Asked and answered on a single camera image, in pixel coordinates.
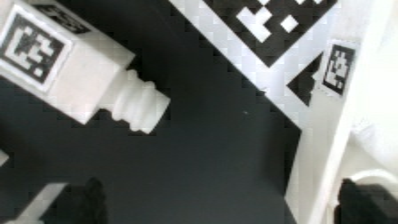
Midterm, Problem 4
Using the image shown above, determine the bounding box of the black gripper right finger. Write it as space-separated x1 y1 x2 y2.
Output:
334 179 398 224

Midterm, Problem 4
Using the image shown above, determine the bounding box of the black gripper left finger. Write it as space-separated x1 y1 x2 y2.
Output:
40 178 107 224

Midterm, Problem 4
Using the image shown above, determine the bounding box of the white square table top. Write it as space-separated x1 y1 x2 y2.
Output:
285 0 398 224

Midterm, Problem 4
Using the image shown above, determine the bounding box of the white table leg front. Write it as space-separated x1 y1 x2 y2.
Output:
0 0 171 133

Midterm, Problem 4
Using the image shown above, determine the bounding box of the white table leg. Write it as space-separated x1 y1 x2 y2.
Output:
0 0 171 133
2 182 68 224

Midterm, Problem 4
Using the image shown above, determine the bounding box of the white table leg middle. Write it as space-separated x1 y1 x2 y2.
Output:
2 182 68 224

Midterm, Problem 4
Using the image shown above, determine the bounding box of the white marker sheet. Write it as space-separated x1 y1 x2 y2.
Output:
169 0 340 126

